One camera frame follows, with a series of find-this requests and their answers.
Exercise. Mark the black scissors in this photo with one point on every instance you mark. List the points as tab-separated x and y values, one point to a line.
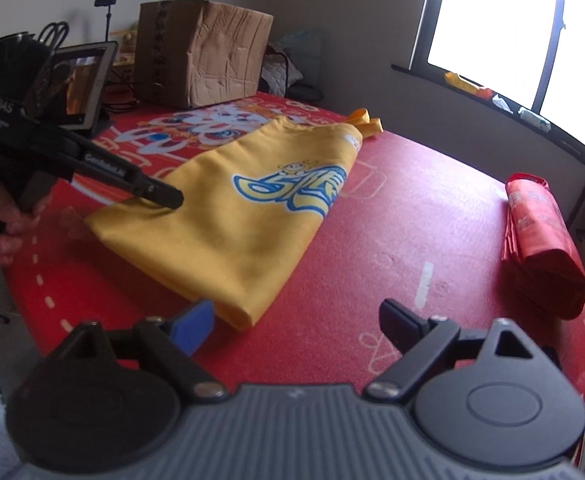
51	39

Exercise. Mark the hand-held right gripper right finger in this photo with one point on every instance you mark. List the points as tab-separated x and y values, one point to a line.
397	321

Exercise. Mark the orange packet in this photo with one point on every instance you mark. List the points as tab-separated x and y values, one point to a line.
465	85

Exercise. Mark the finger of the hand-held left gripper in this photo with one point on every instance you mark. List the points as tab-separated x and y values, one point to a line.
137	185

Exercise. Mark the person's left hand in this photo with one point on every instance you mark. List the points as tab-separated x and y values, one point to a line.
11	229

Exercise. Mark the light blue plastic bag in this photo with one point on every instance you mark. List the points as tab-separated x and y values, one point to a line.
307	50

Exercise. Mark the grey tablet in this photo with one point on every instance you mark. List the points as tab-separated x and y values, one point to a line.
85	85

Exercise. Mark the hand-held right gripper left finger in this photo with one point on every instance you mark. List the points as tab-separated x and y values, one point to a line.
195	324

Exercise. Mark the window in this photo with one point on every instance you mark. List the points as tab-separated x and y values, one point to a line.
497	10

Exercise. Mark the black round seat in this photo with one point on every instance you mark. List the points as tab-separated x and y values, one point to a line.
303	93

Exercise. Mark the yellow shopping bag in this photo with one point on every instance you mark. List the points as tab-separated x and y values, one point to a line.
212	230

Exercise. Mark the red folded shopping bag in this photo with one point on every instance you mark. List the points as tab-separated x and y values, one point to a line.
542	250

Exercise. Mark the red printed table mat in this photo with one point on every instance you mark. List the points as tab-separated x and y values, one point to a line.
422	210

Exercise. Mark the black phone holder tripod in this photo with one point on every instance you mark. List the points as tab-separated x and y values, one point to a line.
105	2

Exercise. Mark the quilted storage bag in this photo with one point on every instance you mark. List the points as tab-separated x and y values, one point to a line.
282	72

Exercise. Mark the brown cardboard box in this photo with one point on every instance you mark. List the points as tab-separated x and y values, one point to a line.
207	55

